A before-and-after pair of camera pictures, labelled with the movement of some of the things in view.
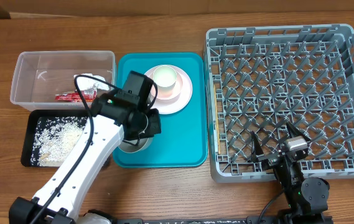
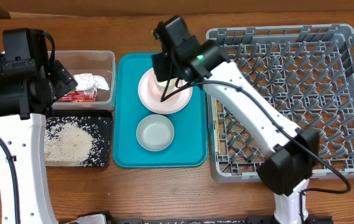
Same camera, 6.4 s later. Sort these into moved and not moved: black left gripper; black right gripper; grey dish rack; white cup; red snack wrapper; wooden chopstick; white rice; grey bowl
Moved: grey bowl; black left gripper; black right gripper
Not moved: grey dish rack; red snack wrapper; white cup; white rice; wooden chopstick
